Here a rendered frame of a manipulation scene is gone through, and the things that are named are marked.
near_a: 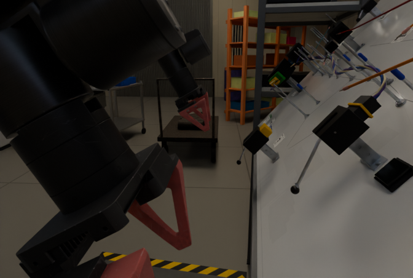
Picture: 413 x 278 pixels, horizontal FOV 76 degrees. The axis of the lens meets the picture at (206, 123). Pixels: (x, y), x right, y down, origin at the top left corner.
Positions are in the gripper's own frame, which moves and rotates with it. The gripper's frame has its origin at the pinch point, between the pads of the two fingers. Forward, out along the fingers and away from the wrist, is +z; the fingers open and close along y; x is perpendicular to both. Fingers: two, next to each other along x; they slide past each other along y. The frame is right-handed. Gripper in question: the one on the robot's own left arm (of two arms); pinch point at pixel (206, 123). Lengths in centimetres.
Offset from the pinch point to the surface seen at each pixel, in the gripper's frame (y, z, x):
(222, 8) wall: 760, -130, -80
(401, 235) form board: -41.6, 12.1, -18.7
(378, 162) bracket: -29.9, 11.0, -23.5
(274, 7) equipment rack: 69, -20, -44
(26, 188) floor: 153, 2, 208
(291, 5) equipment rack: 71, -17, -52
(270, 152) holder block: 5.4, 17.2, -10.7
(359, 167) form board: -26.9, 12.5, -21.8
